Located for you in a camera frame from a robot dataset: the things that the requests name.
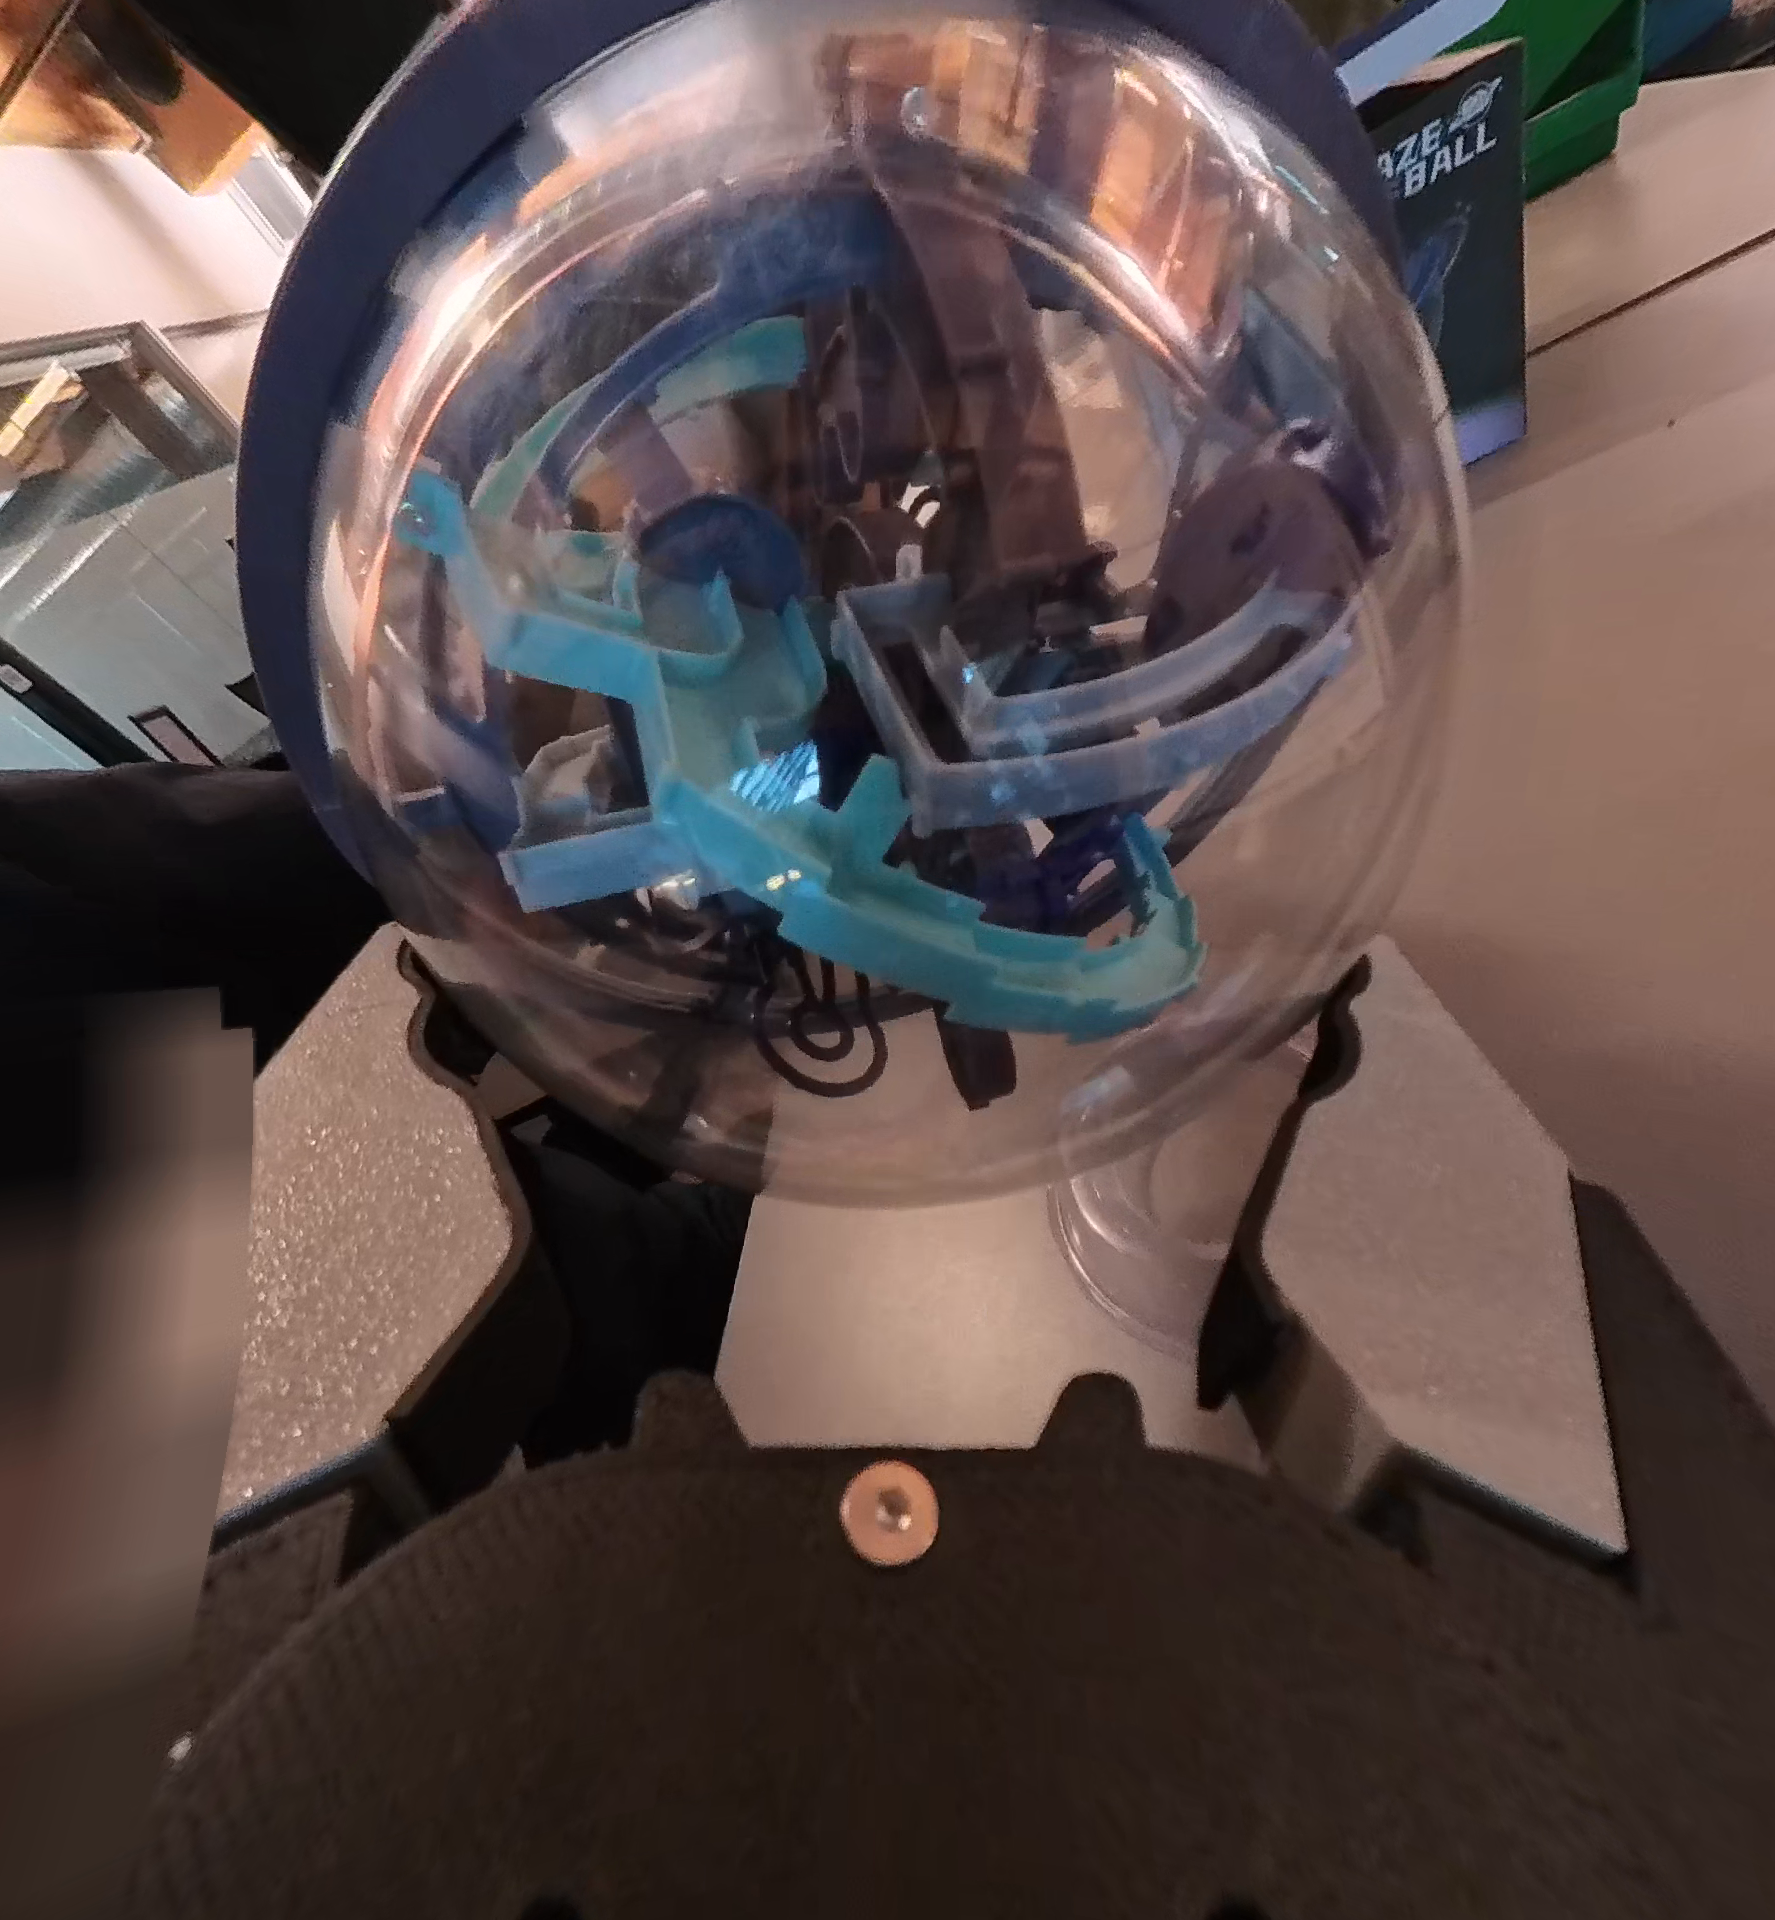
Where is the clear plastic ball stand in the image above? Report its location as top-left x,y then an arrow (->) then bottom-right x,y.
1051,1034 -> 1322,1361

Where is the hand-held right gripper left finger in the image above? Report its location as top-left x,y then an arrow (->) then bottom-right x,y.
250,930 -> 535,1510

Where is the clear plastic maze ball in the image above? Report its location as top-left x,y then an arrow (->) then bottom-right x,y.
232,0 -> 1471,1208

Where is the dark maze ball packaging box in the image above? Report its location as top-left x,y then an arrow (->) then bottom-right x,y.
1351,38 -> 1532,459

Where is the green plastic bin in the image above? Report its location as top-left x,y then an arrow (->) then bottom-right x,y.
1518,0 -> 1645,204

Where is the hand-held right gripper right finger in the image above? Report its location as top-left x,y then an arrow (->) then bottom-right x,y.
1203,953 -> 1632,1558

